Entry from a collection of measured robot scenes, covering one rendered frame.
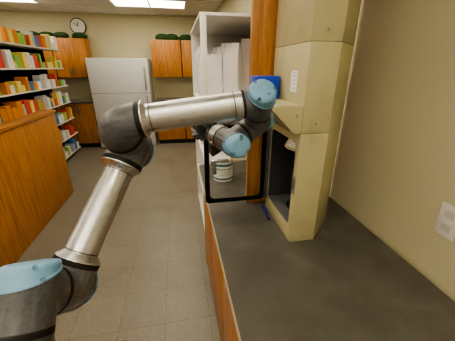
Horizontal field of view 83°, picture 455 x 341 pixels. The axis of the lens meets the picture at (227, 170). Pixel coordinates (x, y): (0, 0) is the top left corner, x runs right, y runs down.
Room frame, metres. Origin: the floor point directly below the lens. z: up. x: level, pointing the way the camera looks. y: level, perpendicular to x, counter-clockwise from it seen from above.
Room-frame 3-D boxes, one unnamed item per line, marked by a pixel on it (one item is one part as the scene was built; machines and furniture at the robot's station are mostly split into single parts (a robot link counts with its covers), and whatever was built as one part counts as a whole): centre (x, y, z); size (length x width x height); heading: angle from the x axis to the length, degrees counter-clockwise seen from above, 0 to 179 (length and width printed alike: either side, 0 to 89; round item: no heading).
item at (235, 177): (1.18, -0.04, 1.19); 0.30 x 0.01 x 0.40; 100
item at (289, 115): (1.05, -0.18, 1.46); 0.32 x 0.12 x 0.10; 11
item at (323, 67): (1.08, -0.36, 1.33); 0.32 x 0.25 x 0.77; 11
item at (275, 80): (1.15, -0.16, 1.56); 0.10 x 0.10 x 0.09; 11
